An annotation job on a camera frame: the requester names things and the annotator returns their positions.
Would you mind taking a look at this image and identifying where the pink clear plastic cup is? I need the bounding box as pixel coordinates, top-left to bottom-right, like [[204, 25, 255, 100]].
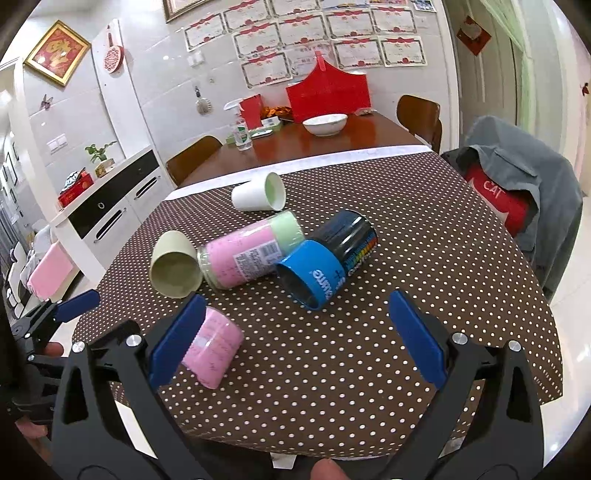
[[182, 307, 245, 390]]

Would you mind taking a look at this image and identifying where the pale green plastic cup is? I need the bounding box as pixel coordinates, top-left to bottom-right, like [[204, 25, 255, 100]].
[[148, 230, 204, 299]]

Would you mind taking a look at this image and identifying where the pink green clear cup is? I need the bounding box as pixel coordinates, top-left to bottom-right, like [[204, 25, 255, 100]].
[[197, 211, 304, 290]]

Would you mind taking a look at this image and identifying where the white paper cup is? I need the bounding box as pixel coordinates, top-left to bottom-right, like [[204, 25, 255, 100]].
[[231, 172, 287, 212]]

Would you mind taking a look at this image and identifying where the blue black cup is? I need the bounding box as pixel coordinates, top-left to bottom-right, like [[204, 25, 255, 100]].
[[276, 210, 378, 310]]

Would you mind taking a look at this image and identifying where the person's left hand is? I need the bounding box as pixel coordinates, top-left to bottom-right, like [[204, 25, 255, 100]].
[[15, 342, 64, 464]]

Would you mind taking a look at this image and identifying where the person's right hand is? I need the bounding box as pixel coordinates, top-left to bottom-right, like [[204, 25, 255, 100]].
[[310, 459, 349, 480]]

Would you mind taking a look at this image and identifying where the pink cloth on sofa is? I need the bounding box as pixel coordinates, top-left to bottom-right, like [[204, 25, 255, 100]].
[[27, 242, 76, 300]]

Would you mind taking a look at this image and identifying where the white black sideboard cabinet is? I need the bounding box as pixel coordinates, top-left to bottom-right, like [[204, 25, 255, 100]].
[[50, 147, 173, 284]]

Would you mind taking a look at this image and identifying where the red box on cabinet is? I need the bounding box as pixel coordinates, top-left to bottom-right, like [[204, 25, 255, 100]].
[[58, 168, 94, 208]]

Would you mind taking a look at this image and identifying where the small potted plant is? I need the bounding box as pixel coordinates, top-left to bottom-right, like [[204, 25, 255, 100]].
[[85, 141, 117, 178]]

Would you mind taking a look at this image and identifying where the wooden chair left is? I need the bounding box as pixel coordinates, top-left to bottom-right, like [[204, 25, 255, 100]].
[[166, 135, 222, 187]]

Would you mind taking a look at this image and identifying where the wooden chair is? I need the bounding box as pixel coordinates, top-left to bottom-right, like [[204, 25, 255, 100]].
[[166, 135, 222, 187], [397, 95, 443, 153]]

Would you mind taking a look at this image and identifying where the red cat pillow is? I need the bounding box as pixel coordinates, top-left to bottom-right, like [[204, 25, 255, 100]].
[[465, 163, 531, 237]]

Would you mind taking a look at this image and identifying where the grey jacket on chair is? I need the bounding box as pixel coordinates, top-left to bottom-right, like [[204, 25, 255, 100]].
[[442, 116, 583, 300]]

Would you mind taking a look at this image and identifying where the gold framed red picture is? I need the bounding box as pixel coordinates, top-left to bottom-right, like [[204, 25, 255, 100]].
[[24, 20, 90, 87]]

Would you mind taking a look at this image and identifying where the clear spray bottle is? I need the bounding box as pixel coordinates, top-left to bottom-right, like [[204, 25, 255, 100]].
[[223, 99, 252, 151]]

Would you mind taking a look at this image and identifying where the green tray on table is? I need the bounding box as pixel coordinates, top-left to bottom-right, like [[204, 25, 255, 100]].
[[225, 121, 283, 145]]

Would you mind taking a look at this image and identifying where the small red box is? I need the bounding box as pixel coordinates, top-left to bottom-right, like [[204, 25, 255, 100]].
[[239, 94, 263, 130]]

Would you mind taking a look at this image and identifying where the framed blossom painting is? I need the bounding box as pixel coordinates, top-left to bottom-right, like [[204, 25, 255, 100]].
[[162, 0, 211, 23]]

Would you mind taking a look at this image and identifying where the wooden chair right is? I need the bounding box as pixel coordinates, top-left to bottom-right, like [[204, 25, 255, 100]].
[[397, 95, 443, 153]]

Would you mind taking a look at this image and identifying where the white ceramic bowl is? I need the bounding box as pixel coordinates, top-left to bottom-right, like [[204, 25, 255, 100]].
[[303, 114, 348, 137]]

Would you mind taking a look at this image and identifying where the red gift bag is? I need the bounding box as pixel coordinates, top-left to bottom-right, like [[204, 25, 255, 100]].
[[286, 52, 372, 123]]

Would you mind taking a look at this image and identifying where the red diamond door decoration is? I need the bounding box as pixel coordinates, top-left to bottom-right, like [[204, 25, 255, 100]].
[[456, 15, 492, 56]]

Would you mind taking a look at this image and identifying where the red round wall ornament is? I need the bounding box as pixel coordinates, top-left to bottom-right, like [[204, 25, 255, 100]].
[[103, 27, 124, 74]]

